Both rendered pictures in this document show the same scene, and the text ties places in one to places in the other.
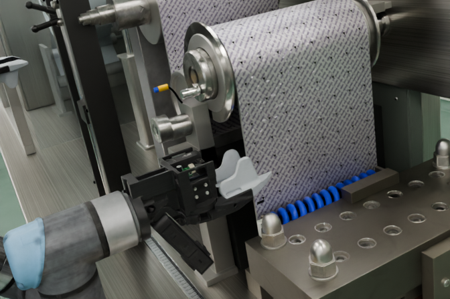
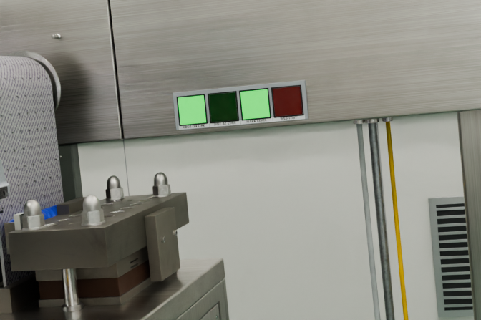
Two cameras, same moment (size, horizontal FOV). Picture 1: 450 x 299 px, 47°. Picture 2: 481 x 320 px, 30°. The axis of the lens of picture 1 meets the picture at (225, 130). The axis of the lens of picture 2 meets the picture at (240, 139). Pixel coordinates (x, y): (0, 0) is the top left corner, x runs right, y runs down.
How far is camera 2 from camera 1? 100 cm
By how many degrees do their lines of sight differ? 52
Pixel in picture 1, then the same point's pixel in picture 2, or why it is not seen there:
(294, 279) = (77, 228)
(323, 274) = (98, 218)
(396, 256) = (134, 214)
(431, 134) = not seen: hidden behind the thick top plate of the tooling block
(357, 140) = (51, 175)
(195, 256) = not seen: outside the picture
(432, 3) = (91, 66)
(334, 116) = (38, 147)
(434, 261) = (156, 217)
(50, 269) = not seen: outside the picture
